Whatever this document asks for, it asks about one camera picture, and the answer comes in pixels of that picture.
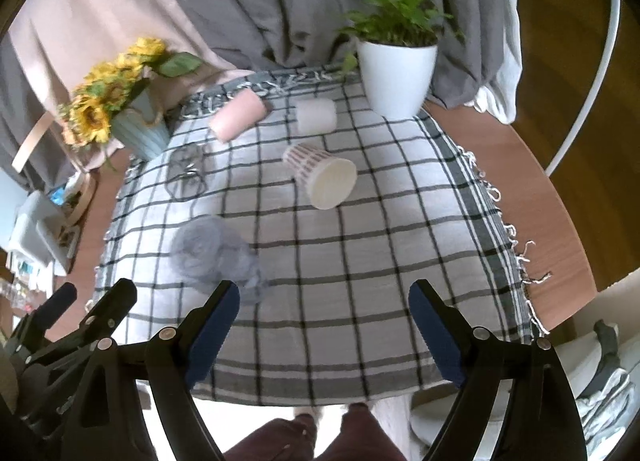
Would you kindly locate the yellow sunflower bouquet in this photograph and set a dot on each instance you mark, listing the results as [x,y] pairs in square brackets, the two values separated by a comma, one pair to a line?
[107,86]

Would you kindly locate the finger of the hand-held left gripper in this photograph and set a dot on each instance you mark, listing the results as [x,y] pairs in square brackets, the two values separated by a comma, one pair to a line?
[59,303]
[112,303]

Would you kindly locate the bentwood chair frame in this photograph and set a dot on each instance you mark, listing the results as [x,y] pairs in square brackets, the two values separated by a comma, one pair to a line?
[35,138]

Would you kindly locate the plain white cup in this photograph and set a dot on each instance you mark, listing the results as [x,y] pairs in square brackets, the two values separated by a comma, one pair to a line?
[316,115]

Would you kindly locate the light blue ribbed vase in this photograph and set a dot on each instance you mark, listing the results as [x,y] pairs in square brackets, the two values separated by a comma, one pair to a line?
[142,133]

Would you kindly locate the grey and white cloth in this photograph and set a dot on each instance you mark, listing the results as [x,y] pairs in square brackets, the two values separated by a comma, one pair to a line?
[607,386]

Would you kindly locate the white round stool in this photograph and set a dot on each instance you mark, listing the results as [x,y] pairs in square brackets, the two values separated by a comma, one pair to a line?
[445,416]

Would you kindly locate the green leafy plant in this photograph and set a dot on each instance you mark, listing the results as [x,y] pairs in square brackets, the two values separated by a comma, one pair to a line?
[400,16]

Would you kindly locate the white curved pole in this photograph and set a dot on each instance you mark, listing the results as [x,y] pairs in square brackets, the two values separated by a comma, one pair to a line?
[595,86]

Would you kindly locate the person's left leg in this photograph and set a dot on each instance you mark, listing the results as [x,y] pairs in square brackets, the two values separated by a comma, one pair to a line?
[272,441]

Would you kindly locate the checked fringed tablecloth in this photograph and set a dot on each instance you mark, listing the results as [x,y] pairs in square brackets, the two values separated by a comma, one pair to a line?
[350,266]

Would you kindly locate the person's leg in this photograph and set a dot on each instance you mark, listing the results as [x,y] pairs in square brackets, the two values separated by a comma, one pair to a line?
[272,441]
[362,433]

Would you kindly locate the person's right leg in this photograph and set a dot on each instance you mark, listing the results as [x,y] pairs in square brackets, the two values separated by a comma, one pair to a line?
[362,433]

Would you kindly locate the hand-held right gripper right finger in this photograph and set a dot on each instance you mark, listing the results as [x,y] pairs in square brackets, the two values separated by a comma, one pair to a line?
[434,333]

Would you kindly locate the white storage box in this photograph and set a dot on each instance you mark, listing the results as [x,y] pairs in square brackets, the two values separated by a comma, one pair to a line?
[37,236]

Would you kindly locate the grey curtain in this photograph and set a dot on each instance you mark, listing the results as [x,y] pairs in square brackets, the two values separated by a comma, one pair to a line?
[280,1]

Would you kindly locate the clear glass cup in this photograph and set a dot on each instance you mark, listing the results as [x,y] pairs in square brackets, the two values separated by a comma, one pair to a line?
[186,172]

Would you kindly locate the beige curtain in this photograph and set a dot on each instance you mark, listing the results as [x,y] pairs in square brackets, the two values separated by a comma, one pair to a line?
[100,16]

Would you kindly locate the white plant pot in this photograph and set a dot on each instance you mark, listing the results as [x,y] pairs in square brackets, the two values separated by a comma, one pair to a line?
[397,78]

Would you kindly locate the white cup with pink stripes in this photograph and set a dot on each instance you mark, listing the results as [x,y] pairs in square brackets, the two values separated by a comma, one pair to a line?
[320,173]

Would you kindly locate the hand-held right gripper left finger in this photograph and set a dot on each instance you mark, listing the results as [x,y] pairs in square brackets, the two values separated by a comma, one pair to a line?
[216,327]

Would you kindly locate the grey-blue translucent cup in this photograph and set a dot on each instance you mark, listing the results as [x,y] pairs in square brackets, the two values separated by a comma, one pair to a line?
[212,253]

